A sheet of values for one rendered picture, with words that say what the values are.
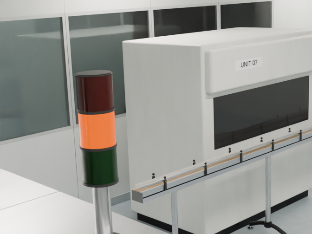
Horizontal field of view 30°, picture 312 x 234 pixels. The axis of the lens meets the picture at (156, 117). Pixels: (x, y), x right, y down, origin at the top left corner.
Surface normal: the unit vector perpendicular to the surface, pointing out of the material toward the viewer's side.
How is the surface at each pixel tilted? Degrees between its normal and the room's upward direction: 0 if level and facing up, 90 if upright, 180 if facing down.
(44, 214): 0
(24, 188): 0
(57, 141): 90
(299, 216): 0
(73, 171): 90
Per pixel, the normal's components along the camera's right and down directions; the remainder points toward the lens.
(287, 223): -0.04, -0.98
